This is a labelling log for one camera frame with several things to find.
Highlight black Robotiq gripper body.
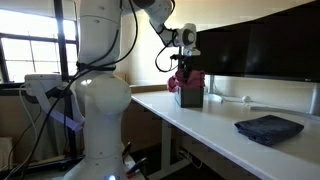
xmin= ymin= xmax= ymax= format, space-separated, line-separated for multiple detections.
xmin=179 ymin=54 xmax=195 ymax=72

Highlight plain pink sheet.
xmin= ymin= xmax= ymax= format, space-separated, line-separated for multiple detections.
xmin=166 ymin=68 xmax=206 ymax=94

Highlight grey fabric box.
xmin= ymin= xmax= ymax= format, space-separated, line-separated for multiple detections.
xmin=174 ymin=85 xmax=205 ymax=109

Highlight white box device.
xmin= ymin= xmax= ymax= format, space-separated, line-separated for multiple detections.
xmin=24 ymin=73 xmax=65 ymax=98

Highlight silver monitor stand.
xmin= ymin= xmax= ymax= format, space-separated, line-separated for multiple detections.
xmin=202 ymin=74 xmax=226 ymax=104
xmin=249 ymin=82 xmax=320 ymax=122

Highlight black monitor without logo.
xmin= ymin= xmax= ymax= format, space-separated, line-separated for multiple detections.
xmin=194 ymin=22 xmax=253 ymax=78

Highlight white desk leg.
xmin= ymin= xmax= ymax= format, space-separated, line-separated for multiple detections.
xmin=146 ymin=119 xmax=191 ymax=180

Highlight dark folded towel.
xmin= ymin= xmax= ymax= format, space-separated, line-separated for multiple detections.
xmin=234 ymin=114 xmax=305 ymax=147

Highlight black monitor with logo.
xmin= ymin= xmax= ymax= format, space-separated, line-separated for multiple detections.
xmin=244 ymin=0 xmax=320 ymax=84

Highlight black red clamps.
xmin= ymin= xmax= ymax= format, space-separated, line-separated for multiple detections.
xmin=121 ymin=142 xmax=150 ymax=179

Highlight black stand pole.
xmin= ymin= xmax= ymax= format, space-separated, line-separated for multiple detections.
xmin=53 ymin=0 xmax=79 ymax=158

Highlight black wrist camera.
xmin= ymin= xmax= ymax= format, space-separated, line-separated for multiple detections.
xmin=169 ymin=53 xmax=184 ymax=61

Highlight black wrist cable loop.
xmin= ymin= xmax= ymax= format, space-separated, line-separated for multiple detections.
xmin=154 ymin=25 xmax=182 ymax=74

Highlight black cable strapped to arm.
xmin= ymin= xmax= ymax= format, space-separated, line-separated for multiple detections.
xmin=18 ymin=0 xmax=140 ymax=180

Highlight lavender bracket strip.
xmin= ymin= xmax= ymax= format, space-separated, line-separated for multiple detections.
xmin=42 ymin=105 xmax=84 ymax=133

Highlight window with dark frame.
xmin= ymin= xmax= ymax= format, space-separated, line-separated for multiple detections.
xmin=0 ymin=8 xmax=80 ymax=84

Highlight white hanging cable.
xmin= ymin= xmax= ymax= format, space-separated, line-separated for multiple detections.
xmin=3 ymin=84 xmax=43 ymax=180

